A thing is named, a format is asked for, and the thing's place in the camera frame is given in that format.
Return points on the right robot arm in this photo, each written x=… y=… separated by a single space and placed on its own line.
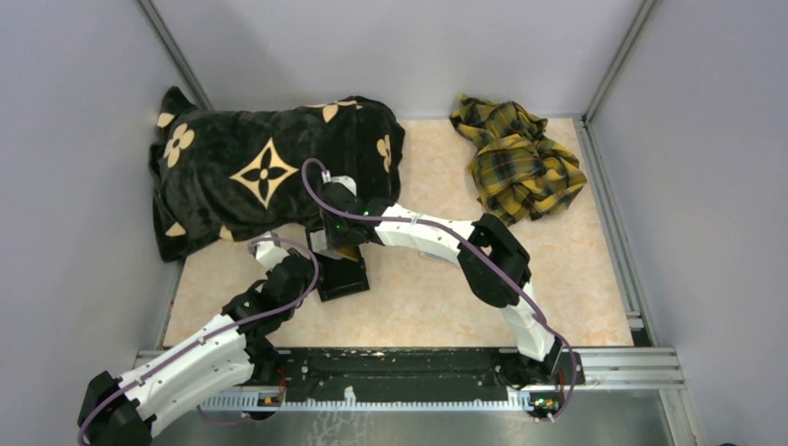
x=495 y=265

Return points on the white cable duct strip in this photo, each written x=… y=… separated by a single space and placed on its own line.
x=251 y=401

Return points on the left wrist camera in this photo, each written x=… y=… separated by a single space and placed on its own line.
x=268 y=253

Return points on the yellow plaid cloth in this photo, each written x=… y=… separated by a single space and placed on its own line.
x=519 y=171

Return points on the aluminium front rail frame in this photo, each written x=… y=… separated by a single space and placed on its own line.
x=601 y=368

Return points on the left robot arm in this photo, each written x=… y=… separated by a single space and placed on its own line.
x=232 y=349

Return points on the black floral plush blanket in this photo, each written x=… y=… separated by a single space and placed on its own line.
x=234 y=175

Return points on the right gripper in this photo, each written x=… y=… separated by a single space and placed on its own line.
x=334 y=240

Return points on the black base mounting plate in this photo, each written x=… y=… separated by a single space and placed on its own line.
x=294 y=388

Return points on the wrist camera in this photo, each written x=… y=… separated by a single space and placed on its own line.
x=347 y=182
x=268 y=253

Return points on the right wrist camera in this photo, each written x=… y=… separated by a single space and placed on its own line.
x=347 y=182

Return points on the black rectangular box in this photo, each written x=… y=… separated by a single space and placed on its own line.
x=341 y=277

